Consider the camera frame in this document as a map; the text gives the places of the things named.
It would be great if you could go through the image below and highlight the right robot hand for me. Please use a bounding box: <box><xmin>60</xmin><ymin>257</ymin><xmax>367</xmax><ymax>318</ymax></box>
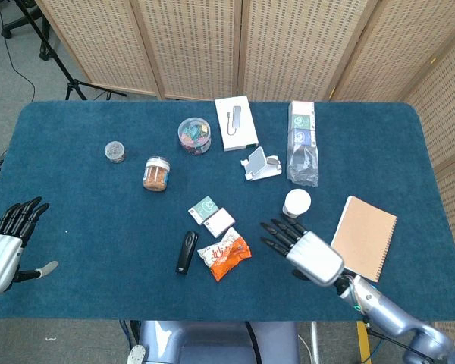
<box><xmin>259</xmin><ymin>218</ymin><xmax>345</xmax><ymax>287</ymax></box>

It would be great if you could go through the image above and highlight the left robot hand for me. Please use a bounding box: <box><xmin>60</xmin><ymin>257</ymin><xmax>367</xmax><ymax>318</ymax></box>
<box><xmin>0</xmin><ymin>196</ymin><xmax>59</xmax><ymax>295</ymax></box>

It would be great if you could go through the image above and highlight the black remote device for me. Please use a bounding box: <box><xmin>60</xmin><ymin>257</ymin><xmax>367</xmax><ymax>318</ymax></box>
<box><xmin>174</xmin><ymin>230</ymin><xmax>199</xmax><ymax>275</ymax></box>

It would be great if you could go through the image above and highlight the brown spiral notebook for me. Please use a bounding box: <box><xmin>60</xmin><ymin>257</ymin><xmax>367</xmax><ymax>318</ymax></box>
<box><xmin>330</xmin><ymin>195</ymin><xmax>398</xmax><ymax>284</ymax></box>

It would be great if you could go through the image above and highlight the flower print paper cup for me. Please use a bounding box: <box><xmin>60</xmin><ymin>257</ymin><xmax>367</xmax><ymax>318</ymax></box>
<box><xmin>281</xmin><ymin>188</ymin><xmax>312</xmax><ymax>219</ymax></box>

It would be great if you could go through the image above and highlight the metal table leg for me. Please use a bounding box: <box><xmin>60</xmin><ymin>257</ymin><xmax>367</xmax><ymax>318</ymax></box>
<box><xmin>309</xmin><ymin>322</ymin><xmax>322</xmax><ymax>364</ymax></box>

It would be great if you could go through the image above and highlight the orange white snack bag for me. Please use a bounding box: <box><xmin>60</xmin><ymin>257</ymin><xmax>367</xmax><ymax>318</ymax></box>
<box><xmin>196</xmin><ymin>227</ymin><xmax>253</xmax><ymax>283</ymax></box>

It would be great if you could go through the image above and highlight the clear plastic sleeve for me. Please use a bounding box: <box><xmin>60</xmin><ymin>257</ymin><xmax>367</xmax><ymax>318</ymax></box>
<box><xmin>286</xmin><ymin>100</ymin><xmax>320</xmax><ymax>187</ymax></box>

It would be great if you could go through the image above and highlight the yellow strip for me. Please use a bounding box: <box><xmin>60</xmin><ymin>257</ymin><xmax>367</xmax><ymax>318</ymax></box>
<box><xmin>357</xmin><ymin>321</ymin><xmax>372</xmax><ymax>364</ymax></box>

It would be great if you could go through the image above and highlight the blue tablecloth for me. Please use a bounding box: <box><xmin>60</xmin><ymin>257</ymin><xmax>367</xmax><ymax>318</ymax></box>
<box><xmin>0</xmin><ymin>99</ymin><xmax>455</xmax><ymax>323</ymax></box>

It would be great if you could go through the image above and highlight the small white card box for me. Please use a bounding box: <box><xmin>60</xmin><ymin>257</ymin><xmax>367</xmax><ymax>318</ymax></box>
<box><xmin>203</xmin><ymin>207</ymin><xmax>236</xmax><ymax>239</ymax></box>

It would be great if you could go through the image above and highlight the white folding phone stand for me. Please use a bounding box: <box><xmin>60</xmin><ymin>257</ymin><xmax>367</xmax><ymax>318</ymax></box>
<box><xmin>240</xmin><ymin>146</ymin><xmax>283</xmax><ymax>182</ymax></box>

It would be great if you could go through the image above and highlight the blue packed note pad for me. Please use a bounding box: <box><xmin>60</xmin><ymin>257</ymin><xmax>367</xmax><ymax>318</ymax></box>
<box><xmin>290</xmin><ymin>128</ymin><xmax>315</xmax><ymax>147</ymax></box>

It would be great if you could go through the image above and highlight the small green-white box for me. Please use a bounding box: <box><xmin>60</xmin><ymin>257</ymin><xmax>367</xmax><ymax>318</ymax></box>
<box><xmin>187</xmin><ymin>195</ymin><xmax>220</xmax><ymax>224</ymax></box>

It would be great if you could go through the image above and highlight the grey robot torso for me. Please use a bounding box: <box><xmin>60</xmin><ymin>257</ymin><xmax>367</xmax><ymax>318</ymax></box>
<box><xmin>127</xmin><ymin>320</ymin><xmax>300</xmax><ymax>364</ymax></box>

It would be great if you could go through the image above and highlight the green packed note pad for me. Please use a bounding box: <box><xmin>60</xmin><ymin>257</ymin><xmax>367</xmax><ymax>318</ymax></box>
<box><xmin>290</xmin><ymin>113</ymin><xmax>313</xmax><ymax>130</ymax></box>

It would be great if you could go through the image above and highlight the pink packed note pad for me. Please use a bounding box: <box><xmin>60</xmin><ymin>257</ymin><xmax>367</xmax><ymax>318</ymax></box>
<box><xmin>290</xmin><ymin>101</ymin><xmax>314</xmax><ymax>116</ymax></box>

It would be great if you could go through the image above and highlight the white hub product box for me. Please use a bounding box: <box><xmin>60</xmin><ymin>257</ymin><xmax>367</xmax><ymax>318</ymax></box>
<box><xmin>214</xmin><ymin>95</ymin><xmax>259</xmax><ymax>152</ymax></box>

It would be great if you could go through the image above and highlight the clear jar of binder clips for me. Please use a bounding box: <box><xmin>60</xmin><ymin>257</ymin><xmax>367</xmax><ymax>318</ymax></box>
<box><xmin>177</xmin><ymin>117</ymin><xmax>212</xmax><ymax>155</ymax></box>

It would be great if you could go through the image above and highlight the jar with brown contents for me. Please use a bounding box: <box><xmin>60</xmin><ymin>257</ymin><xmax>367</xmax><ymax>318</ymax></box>
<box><xmin>142</xmin><ymin>155</ymin><xmax>172</xmax><ymax>193</ymax></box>

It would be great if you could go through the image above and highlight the black tripod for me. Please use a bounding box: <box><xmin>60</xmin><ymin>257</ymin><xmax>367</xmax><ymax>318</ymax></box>
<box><xmin>17</xmin><ymin>0</ymin><xmax>128</xmax><ymax>102</ymax></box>

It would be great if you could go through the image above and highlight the woven wood screen panel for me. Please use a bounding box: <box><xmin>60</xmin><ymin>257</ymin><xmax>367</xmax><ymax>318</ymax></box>
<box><xmin>36</xmin><ymin>0</ymin><xmax>164</xmax><ymax>100</ymax></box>
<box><xmin>401</xmin><ymin>30</ymin><xmax>455</xmax><ymax>342</ymax></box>
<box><xmin>130</xmin><ymin>0</ymin><xmax>243</xmax><ymax>102</ymax></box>
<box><xmin>329</xmin><ymin>0</ymin><xmax>455</xmax><ymax>103</ymax></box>
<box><xmin>237</xmin><ymin>0</ymin><xmax>380</xmax><ymax>102</ymax></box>

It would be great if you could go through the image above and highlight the black office chair base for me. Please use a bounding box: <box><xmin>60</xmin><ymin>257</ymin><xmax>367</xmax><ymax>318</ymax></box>
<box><xmin>0</xmin><ymin>0</ymin><xmax>52</xmax><ymax>61</ymax></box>

